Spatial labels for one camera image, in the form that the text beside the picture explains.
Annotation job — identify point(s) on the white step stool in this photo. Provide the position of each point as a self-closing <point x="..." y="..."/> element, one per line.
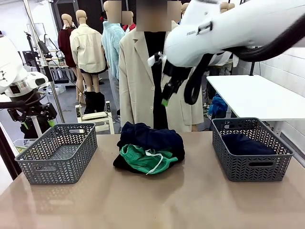
<point x="95" y="116"/>

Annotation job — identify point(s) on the mannequin in maroon top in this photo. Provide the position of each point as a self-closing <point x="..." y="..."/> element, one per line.
<point x="64" y="45"/>

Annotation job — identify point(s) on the mannequin in light blue shirt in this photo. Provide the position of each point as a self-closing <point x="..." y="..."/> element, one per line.
<point x="110" y="47"/>

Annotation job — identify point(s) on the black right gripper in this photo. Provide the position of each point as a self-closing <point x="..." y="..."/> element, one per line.
<point x="176" y="71"/>

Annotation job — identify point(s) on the mannequin in cream jacket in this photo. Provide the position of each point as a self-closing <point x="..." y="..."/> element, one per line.
<point x="88" y="47"/>

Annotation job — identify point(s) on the slanted metal pole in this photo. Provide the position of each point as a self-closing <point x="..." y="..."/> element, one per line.
<point x="57" y="102"/>

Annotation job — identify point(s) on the tall black light stand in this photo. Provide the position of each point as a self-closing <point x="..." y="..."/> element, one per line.
<point x="252" y="69"/>

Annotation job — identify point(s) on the clear plastic box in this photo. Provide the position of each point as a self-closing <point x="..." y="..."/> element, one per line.
<point x="21" y="145"/>

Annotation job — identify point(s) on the black computer monitor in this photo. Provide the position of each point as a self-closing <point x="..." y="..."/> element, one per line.
<point x="29" y="58"/>

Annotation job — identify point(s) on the dark brown frame post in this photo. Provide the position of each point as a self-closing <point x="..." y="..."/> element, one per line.
<point x="7" y="152"/>

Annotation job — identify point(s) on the blue crumpled cloth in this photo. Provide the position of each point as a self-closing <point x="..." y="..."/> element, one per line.
<point x="218" y="105"/>

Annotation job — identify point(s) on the person's left hand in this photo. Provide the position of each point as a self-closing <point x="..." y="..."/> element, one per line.
<point x="195" y="128"/>

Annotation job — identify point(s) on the black boots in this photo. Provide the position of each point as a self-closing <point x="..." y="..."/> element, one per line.
<point x="94" y="102"/>

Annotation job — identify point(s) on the black tablet on stand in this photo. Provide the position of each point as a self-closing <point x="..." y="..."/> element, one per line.
<point x="44" y="48"/>

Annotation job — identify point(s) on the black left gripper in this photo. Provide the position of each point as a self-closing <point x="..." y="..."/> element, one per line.
<point x="28" y="99"/>

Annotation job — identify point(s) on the black tripod stand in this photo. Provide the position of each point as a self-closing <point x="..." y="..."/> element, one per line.
<point x="29" y="47"/>

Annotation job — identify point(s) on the person in beige blazer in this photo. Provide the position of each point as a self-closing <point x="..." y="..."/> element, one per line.
<point x="138" y="71"/>

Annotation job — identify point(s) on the grey plastic woven basket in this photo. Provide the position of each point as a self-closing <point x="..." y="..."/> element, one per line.
<point x="57" y="152"/>
<point x="250" y="167"/>

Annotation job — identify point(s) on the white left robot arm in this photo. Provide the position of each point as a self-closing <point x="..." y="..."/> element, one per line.
<point x="9" y="62"/>

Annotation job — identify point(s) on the navy blue garment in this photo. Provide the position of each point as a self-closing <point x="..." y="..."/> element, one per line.
<point x="247" y="145"/>
<point x="152" y="136"/>

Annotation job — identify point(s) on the large white table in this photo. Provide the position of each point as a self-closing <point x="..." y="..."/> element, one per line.
<point x="250" y="95"/>

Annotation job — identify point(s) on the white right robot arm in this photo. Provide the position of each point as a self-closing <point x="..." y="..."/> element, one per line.
<point x="238" y="28"/>

